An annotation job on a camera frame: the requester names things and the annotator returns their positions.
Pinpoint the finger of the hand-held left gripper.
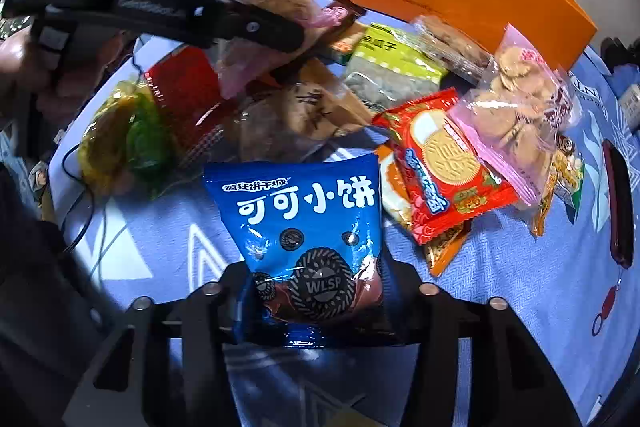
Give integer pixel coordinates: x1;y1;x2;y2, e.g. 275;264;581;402
270;21;361;84
112;0;307;54

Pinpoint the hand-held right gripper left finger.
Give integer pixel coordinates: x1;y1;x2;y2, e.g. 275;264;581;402
62;262;261;427

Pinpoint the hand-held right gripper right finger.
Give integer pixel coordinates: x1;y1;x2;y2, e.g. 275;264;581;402
382;259;568;427

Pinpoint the lime green seed packet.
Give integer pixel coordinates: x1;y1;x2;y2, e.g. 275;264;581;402
344;23;451;114

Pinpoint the blue cookie packet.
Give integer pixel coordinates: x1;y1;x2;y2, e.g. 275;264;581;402
202;152;387;350

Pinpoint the person's left forearm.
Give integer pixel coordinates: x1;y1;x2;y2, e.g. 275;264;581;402
0;159;128;427

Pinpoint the person's left hand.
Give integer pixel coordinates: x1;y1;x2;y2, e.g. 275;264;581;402
0;29;68;124

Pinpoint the clear dark-print bread bag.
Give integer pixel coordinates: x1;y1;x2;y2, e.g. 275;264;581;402
239;57;373;164

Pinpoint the orange cracker packet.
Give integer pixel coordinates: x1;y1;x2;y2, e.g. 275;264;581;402
376;146;472;279

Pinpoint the small brown snack packet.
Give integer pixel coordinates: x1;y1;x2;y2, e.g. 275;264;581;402
327;0;369;65

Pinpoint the red checkered packet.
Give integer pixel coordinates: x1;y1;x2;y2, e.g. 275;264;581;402
144;46;228;158

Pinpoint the clear brown snack packet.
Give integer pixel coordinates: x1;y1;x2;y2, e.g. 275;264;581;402
412;14;496;85

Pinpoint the red cookie packet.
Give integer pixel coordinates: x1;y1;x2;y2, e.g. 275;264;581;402
371;88;518;249

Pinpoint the yellow green snack packet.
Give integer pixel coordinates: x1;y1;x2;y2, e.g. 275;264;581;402
79;76;177;200

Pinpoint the red phone charm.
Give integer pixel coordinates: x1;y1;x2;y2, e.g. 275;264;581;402
591;264;626;338

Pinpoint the small green white packet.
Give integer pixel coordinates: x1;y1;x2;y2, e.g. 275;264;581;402
550;134;586;223

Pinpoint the pink-edged clear biscuit bag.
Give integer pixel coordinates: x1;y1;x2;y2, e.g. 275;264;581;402
446;24;583;208

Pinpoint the phone in red case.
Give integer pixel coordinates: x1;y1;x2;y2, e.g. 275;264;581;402
601;138;635;267

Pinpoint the dark carved wooden furniture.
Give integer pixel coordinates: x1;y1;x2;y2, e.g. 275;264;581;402
597;34;640;80

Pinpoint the thin black cable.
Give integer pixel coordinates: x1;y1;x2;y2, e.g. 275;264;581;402
47;52;151;258

